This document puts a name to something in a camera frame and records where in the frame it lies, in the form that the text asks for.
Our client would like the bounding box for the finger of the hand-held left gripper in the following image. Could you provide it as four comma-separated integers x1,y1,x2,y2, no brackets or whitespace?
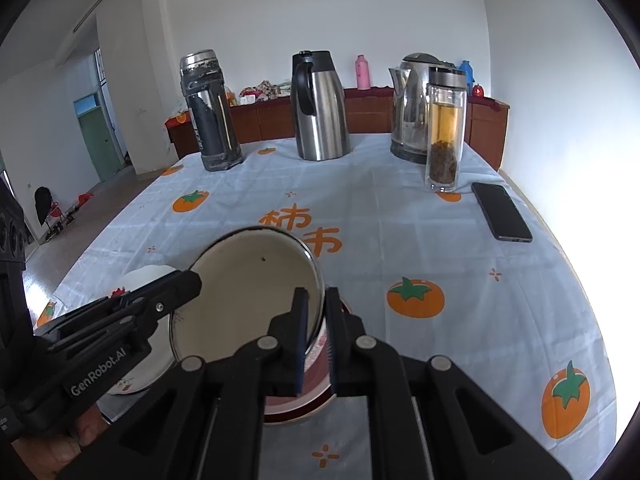
34,269,202,356
102,280,173,307

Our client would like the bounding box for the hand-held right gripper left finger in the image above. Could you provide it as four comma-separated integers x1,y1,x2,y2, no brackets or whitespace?
57,287,308,480

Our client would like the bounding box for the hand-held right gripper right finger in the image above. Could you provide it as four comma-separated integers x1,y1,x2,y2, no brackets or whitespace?
324,286,573,480

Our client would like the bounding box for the pink floral plate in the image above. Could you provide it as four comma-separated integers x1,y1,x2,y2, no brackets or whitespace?
264,400,341,427
262,297,353,423

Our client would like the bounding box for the white plate with red flowers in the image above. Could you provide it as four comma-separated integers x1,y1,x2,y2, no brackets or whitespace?
104,264,177,397

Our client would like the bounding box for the metal-rimmed bowl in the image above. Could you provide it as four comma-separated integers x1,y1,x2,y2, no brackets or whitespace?
169,226,326,367

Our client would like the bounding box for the person's left hand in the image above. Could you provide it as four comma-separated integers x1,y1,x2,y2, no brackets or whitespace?
7,402,112,480

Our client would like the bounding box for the persimmon print tablecloth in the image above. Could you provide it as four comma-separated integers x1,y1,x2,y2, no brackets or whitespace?
22,132,621,480

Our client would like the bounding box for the green door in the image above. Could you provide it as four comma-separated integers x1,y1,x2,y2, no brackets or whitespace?
73,94,123,183

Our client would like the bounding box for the black thermos flask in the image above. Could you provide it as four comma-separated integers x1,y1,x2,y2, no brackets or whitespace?
180,49,244,173

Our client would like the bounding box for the black smartphone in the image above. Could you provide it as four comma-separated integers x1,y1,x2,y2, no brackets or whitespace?
471,182,533,244

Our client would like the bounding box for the pile of cloth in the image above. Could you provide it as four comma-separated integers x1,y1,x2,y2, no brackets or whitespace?
239,80,292,100

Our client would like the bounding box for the wooden cabinet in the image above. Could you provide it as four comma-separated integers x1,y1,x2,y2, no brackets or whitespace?
166,86,511,171

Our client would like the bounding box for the glass tea bottle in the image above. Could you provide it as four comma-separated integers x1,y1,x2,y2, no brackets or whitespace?
425,66,468,193

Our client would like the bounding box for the steel electric kettle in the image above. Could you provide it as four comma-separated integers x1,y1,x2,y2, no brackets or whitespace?
388,52,468,165

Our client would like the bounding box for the pink thermos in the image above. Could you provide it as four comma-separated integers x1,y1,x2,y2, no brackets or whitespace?
355,54,372,91

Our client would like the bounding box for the fluorescent tube light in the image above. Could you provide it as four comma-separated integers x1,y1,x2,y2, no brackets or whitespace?
72,0,110,33

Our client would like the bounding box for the steel carafe with black handle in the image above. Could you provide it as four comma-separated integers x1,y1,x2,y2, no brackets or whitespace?
291,50,352,162

